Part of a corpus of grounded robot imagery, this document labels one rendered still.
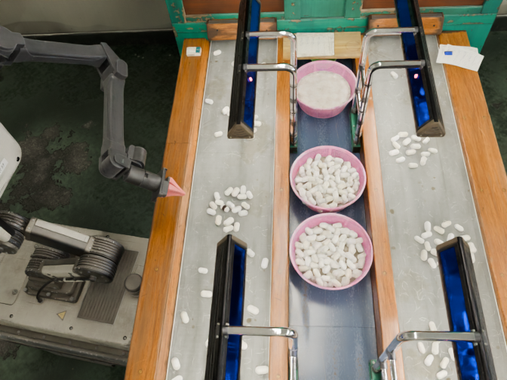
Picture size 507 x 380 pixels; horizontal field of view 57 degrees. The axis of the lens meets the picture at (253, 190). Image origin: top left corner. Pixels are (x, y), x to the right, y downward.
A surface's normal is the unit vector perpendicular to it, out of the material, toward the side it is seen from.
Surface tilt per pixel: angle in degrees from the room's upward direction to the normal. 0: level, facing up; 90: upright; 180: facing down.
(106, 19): 90
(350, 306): 0
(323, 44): 0
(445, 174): 0
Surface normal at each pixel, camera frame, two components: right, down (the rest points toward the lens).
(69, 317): -0.07, -0.52
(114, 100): 0.66, -0.46
